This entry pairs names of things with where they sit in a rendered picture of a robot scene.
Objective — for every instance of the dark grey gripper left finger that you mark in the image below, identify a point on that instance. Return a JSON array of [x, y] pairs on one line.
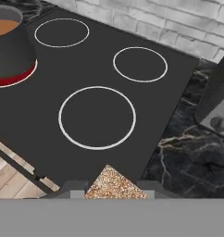
[[74, 189]]

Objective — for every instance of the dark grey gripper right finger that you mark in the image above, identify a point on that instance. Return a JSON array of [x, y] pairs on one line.
[[150, 187]]

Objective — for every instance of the dark grey saucepan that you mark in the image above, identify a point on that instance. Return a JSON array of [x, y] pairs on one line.
[[10, 43]]

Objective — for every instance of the black glass hob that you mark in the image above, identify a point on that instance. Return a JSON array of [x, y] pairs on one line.
[[95, 92]]

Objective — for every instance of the dark grey appliance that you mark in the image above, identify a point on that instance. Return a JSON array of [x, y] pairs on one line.
[[216, 98]]

